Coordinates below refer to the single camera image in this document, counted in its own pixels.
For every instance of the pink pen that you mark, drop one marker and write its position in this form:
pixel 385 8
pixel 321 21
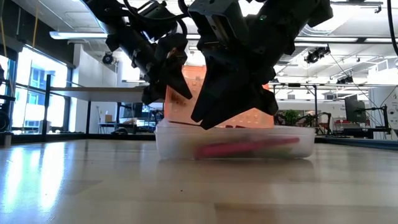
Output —
pixel 236 147

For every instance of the ribbed right wrist camera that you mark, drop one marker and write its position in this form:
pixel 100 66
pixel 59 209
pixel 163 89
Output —
pixel 217 18

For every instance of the black metal rail structure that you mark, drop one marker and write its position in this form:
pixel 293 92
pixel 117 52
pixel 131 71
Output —
pixel 315 102

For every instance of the orange wooden pencil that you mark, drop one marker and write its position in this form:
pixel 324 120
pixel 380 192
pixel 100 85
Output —
pixel 183 122

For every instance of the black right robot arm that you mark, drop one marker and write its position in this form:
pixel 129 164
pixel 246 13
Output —
pixel 289 21

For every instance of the small cardboard box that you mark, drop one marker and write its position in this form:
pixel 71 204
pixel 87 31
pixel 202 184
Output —
pixel 109 118

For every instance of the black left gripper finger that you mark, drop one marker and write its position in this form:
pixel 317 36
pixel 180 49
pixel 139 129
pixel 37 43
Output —
pixel 155 93
pixel 180 84

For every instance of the orange-lidded clear pencil case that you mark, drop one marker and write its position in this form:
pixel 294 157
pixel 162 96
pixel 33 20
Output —
pixel 174 146

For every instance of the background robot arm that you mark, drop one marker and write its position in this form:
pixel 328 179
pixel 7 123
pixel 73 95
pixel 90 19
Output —
pixel 320 121

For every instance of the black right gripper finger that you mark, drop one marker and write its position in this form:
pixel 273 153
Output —
pixel 230 96
pixel 268 102

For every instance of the black computer monitor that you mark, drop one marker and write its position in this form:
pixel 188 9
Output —
pixel 354 109

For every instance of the green potted plant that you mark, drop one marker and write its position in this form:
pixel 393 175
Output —
pixel 290 116

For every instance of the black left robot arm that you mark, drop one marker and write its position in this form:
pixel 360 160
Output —
pixel 130 40

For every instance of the long fluorescent ceiling light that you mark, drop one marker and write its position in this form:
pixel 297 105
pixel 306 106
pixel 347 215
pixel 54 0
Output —
pixel 326 39
pixel 77 35

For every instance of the black ceiling spotlight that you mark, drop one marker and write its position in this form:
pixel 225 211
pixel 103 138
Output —
pixel 108 58
pixel 345 80
pixel 315 55

